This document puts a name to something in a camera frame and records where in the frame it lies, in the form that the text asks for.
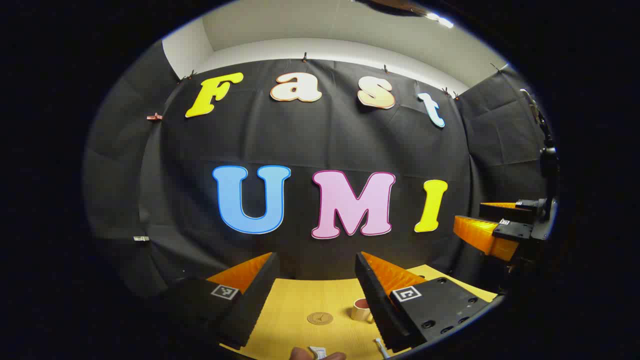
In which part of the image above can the ceiling light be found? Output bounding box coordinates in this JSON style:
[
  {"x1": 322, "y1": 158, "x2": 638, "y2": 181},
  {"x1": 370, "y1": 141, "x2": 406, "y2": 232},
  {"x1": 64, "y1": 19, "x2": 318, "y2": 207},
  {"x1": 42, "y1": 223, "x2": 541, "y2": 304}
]
[{"x1": 425, "y1": 10, "x2": 456, "y2": 29}]

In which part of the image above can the black backdrop cloth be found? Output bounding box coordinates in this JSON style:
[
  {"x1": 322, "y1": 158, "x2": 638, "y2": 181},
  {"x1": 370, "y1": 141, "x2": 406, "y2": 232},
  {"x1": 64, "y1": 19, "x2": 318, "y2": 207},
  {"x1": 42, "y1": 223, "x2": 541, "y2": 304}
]
[{"x1": 82, "y1": 40, "x2": 551, "y2": 301}]

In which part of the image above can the beige cup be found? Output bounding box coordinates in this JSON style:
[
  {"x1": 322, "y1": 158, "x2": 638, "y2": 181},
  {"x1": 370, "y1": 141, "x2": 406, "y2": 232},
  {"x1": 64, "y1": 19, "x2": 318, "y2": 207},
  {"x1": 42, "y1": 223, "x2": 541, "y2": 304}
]
[{"x1": 350, "y1": 298, "x2": 375, "y2": 322}]

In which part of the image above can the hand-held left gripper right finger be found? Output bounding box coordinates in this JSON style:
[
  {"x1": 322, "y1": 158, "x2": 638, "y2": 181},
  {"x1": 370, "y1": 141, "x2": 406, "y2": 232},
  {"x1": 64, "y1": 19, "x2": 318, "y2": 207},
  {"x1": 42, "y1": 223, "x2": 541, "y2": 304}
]
[{"x1": 354, "y1": 251, "x2": 493, "y2": 353}]

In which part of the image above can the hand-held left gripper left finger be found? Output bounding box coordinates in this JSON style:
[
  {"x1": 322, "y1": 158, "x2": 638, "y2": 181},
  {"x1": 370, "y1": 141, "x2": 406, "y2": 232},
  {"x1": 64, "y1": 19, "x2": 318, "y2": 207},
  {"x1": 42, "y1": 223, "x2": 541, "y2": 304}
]
[{"x1": 150, "y1": 251, "x2": 281, "y2": 351}]

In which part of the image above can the wooden desktop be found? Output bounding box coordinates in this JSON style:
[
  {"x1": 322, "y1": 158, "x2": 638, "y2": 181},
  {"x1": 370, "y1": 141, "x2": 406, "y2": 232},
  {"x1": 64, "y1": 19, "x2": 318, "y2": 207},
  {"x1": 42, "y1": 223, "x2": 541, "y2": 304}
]
[{"x1": 220, "y1": 264, "x2": 500, "y2": 360}]

